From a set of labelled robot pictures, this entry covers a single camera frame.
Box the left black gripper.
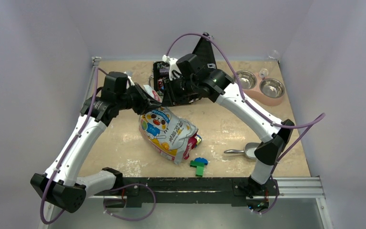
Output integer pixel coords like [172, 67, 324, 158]
[116, 82, 162, 115]

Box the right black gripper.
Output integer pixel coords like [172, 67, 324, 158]
[162, 74, 196, 107]

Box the colourful pet food bag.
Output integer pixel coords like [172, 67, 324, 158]
[139, 84, 199, 165]

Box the metal food scoop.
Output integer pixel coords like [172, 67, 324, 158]
[224, 142, 259, 159]

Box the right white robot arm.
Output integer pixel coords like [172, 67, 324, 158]
[162, 53, 292, 194]

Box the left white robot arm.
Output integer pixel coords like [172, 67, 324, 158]
[30, 72, 161, 216]

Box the pink double pet bowl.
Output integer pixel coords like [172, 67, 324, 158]
[236, 70, 285, 106]

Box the black poker chip case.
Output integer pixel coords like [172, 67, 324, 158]
[148, 32, 217, 96]

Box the orange blue toy car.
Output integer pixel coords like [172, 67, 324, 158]
[188, 134, 202, 149]

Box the blue toy brick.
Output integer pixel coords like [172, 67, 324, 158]
[194, 157, 208, 165]

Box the green toy brick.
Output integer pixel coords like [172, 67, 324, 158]
[190, 160, 206, 177]

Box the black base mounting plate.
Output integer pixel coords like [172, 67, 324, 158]
[96, 177, 279, 209]

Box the clear water bottle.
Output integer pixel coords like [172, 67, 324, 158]
[258, 50, 281, 79]

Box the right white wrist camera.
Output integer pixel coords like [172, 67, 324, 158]
[162, 54, 182, 81]

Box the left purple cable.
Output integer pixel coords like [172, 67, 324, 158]
[40, 67, 108, 225]

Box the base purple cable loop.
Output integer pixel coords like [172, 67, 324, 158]
[103, 183, 157, 222]

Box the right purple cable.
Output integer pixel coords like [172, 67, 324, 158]
[165, 32, 325, 173]

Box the aluminium frame rail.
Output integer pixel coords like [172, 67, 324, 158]
[276, 177, 325, 199]

